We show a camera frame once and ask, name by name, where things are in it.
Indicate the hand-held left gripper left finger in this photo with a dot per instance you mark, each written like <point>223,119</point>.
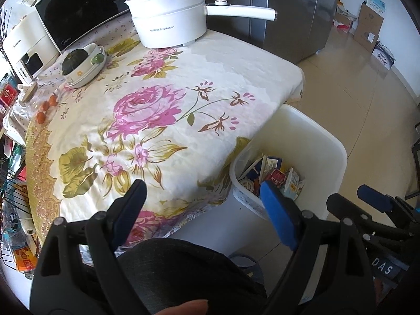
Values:
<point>128,211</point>

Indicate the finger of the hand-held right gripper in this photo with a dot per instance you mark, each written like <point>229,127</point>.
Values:
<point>338,203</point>
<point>374,197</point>

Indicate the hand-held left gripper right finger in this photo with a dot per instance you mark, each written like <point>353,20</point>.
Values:
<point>279,216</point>

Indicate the white yellow packet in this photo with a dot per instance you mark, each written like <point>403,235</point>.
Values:
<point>292,183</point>

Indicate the red carton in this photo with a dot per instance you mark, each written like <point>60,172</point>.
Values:
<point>275,176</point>

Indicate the round printed lid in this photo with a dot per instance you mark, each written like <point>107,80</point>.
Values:
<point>248,185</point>

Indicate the dark blue packet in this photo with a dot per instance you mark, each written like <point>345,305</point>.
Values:
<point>254,170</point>

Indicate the blue white carton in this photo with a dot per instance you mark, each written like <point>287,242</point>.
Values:
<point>274,163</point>

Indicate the white plastic bin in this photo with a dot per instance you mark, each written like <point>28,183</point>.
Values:
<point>305,131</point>

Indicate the person's left hand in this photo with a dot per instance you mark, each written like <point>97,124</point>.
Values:
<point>180,308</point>

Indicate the blue slipper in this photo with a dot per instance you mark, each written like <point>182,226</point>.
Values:
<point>246,261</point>

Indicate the person's dark pants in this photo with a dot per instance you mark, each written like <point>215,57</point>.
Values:
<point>183,269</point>

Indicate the orange snack packet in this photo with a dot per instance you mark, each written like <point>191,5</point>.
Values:
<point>26,260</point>

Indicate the small orange fruit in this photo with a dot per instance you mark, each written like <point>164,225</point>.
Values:
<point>45,106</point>
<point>40,117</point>
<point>53,99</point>

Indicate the white blue printed box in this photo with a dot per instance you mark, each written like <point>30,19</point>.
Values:
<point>384,55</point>

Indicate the white ceramic bowl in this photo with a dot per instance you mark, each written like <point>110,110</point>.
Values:
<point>85,76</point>

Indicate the floral tablecloth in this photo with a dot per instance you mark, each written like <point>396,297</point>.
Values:
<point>183,72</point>

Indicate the green round fruit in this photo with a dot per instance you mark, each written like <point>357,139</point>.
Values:
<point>96,59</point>

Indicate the dark green pumpkin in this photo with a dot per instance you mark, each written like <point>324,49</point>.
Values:
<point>73,60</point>

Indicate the brown cardboard box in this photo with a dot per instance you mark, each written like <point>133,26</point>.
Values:
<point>369,23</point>

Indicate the open box with red item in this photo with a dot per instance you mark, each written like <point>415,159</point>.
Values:
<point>343,18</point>

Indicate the small-flowered white cloth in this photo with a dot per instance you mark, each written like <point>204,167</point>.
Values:
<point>108,28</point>

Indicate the white electric pot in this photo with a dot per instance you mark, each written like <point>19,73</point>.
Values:
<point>167,23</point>

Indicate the blue white flat box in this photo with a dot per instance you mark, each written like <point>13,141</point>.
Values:
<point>376,1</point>

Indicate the grey refrigerator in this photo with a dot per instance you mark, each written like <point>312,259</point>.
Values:
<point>288,13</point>

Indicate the white kitchen appliance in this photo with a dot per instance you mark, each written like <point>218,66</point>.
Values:
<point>26,39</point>

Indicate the black microwave oven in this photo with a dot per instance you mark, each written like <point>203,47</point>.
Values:
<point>85,6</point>

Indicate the black metal frame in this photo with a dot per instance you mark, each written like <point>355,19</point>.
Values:
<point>415,157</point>

